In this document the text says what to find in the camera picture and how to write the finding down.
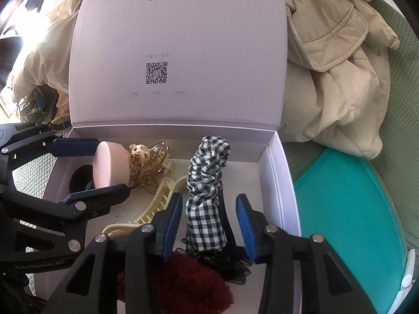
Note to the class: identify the white tube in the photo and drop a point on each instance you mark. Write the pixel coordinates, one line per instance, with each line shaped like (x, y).
(406, 274)

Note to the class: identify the beige puffer jacket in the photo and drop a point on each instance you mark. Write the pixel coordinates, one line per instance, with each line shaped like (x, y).
(327, 88)

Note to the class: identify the pink round disc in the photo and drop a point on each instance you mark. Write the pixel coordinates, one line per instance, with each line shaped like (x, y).
(109, 166)

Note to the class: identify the black roll band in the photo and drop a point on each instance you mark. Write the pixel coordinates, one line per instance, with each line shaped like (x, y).
(80, 180)

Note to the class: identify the cream flower claw clip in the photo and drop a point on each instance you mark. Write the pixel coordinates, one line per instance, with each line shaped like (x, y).
(140, 152)

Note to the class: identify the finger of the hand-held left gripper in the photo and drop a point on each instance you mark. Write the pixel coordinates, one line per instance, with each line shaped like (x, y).
(98, 194)
(75, 147)

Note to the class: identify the cream puffer coat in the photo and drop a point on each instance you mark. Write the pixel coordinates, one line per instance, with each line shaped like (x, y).
(49, 39)

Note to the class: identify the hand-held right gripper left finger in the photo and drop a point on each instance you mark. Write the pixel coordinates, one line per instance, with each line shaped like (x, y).
(170, 225)

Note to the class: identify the white gift box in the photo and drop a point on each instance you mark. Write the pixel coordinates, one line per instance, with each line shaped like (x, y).
(180, 39)

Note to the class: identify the black white gingham scrunchie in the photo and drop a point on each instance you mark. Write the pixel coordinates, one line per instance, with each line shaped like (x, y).
(204, 202)

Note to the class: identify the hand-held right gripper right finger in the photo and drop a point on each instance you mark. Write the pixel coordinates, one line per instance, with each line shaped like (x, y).
(245, 229)

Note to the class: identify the teal bubble mailer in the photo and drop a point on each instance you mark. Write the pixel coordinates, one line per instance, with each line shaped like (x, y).
(343, 219)

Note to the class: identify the red fuzzy scrunchie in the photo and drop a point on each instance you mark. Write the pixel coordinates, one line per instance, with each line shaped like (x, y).
(183, 284)

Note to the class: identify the brown cushion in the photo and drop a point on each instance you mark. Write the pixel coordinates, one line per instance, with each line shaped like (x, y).
(60, 108)

